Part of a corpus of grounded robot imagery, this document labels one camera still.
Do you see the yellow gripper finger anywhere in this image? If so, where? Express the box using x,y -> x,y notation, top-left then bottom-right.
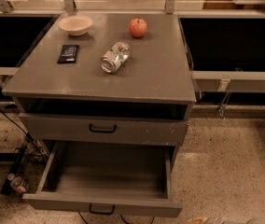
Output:
186,217 -> 208,224

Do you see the grey drawer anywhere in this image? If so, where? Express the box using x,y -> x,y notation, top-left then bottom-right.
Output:
20,113 -> 188,146
23,142 -> 182,217

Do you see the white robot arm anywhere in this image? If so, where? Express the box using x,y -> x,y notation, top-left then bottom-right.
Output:
186,217 -> 265,224

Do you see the grey drawer cabinet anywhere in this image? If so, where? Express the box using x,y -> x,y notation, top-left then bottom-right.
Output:
1,12 -> 198,166

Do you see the grey top drawer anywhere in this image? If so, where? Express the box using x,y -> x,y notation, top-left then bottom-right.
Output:
20,113 -> 188,146

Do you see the silver soda can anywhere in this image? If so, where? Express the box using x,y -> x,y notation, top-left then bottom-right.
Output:
101,42 -> 130,74

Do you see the plastic bottle on floor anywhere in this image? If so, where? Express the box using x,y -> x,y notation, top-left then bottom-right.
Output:
7,174 -> 29,193

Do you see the black bar on floor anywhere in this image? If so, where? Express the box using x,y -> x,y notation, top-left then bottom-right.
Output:
0,144 -> 27,195

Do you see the red apple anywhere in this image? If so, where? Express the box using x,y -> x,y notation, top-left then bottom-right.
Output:
129,18 -> 147,38

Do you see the black snack bar packet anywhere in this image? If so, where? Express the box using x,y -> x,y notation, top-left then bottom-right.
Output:
57,45 -> 79,63

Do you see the beige bowl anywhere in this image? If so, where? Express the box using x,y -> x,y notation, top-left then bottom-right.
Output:
58,15 -> 93,36

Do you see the black floor cable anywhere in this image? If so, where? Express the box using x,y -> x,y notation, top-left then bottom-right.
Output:
0,98 -> 47,161

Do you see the metal railing frame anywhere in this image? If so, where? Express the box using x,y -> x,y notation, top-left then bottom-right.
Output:
0,0 -> 265,119

